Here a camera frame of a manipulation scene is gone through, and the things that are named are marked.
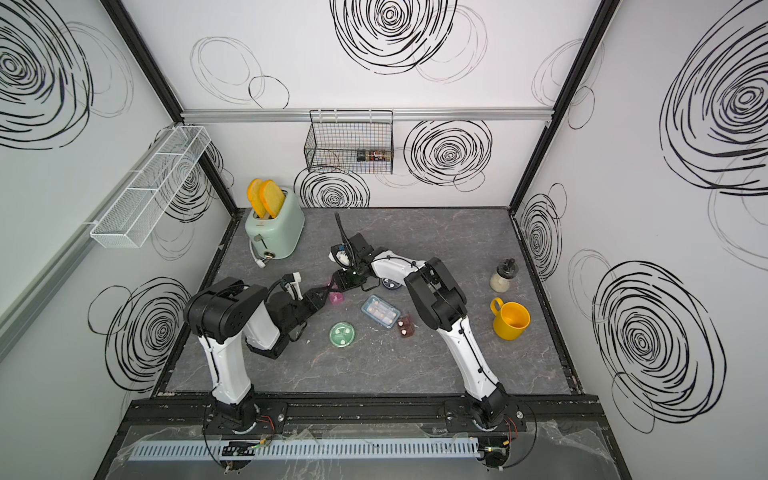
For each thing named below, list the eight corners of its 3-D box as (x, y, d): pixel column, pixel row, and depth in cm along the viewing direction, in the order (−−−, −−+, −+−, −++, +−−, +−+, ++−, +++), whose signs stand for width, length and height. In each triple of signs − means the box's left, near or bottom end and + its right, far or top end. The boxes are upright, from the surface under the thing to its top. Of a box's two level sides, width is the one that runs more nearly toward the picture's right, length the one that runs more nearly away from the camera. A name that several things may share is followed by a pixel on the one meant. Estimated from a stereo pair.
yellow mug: (495, 340, 88) (504, 327, 81) (488, 310, 94) (496, 296, 87) (522, 340, 88) (534, 327, 81) (513, 310, 94) (523, 296, 87)
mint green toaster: (257, 262, 105) (241, 234, 93) (272, 221, 118) (259, 192, 106) (295, 262, 105) (283, 235, 94) (305, 221, 118) (296, 192, 106)
